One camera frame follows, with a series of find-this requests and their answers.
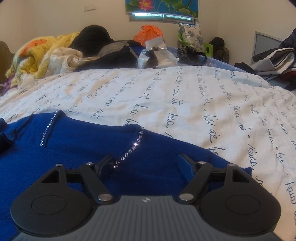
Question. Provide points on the orange plastic bag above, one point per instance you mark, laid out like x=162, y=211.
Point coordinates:
x=147, y=33

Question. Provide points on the dark plush toy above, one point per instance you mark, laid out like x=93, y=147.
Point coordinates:
x=220, y=52

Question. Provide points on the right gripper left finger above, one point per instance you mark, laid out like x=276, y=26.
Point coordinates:
x=92, y=174

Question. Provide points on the brown wicker chair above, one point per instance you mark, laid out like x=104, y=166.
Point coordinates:
x=6, y=58

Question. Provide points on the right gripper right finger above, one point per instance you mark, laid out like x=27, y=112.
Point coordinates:
x=197, y=175

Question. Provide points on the dark clothes on bed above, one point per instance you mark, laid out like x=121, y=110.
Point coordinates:
x=120, y=54

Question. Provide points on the blue floral white pillow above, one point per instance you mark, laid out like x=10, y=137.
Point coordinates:
x=192, y=34

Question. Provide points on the black round cushion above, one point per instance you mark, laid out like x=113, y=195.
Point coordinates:
x=91, y=40

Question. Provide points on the grey wall panel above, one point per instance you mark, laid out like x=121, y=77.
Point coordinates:
x=264, y=42

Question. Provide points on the green plastic basket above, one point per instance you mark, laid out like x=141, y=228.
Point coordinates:
x=208, y=48

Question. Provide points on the white wall switch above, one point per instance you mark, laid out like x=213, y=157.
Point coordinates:
x=90, y=7

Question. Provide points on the lotus flower wall picture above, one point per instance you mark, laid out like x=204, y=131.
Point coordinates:
x=187, y=9

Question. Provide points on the yellow floral quilt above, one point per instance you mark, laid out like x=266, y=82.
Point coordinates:
x=45, y=56

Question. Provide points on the white script-print bedsheet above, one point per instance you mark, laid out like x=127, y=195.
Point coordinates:
x=237, y=116

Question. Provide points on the pile of clothes at right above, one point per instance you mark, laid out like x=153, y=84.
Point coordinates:
x=277, y=65

